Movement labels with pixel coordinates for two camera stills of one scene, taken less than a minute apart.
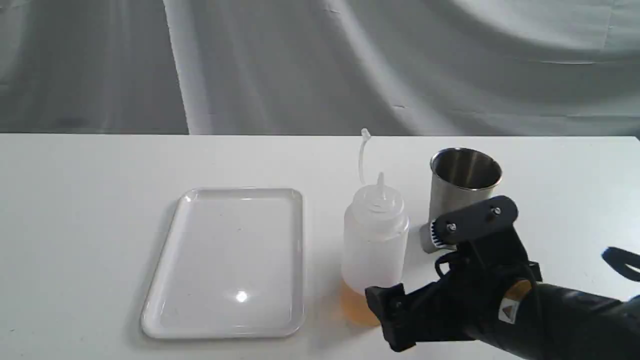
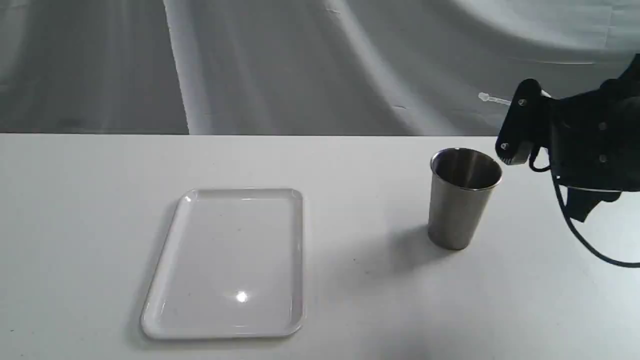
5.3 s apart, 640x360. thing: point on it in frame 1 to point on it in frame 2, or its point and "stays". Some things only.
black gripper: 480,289 to 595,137
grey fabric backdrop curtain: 494,67 stays
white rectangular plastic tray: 232,266 stays
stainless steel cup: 460,177 stays
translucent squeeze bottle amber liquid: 375,240 to 484,96
